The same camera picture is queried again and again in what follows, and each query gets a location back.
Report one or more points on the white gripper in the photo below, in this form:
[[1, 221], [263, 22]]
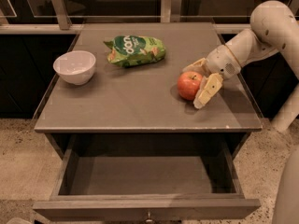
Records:
[[221, 62]]

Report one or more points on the red apple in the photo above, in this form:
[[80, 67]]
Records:
[[189, 84]]

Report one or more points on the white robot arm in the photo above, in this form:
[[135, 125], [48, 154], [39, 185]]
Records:
[[273, 29]]

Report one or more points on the open grey top drawer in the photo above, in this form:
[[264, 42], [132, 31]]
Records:
[[198, 186]]

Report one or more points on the metal drawer knob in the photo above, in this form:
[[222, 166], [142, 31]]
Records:
[[149, 219]]

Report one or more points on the grey cabinet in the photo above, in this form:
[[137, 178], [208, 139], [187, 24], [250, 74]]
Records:
[[145, 99]]

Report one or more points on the green snack bag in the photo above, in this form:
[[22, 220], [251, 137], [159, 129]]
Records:
[[132, 50]]

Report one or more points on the white ceramic bowl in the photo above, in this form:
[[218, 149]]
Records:
[[75, 67]]

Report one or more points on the middle metal railing bracket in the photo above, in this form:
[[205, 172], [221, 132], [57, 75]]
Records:
[[170, 11]]

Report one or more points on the metal railing bracket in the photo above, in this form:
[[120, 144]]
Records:
[[293, 6], [61, 14], [170, 11]]

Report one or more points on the white table leg post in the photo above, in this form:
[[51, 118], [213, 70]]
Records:
[[288, 112]]

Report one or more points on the right metal railing bracket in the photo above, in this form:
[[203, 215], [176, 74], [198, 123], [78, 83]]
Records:
[[293, 6]]

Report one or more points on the left metal railing bracket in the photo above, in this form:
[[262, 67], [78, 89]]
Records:
[[61, 14]]

